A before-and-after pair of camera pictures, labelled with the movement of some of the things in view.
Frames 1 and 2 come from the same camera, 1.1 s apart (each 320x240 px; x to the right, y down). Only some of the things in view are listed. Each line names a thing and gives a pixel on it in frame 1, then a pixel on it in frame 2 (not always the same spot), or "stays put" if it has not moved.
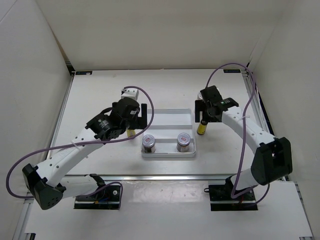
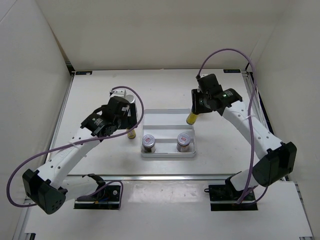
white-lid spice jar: (183, 140) stays put
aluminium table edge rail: (119, 178) stays put
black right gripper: (200, 106) -> (195, 95)
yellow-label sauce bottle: (201, 128) -> (191, 118)
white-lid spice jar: (148, 144) stays put
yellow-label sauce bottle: (130, 132) stays put
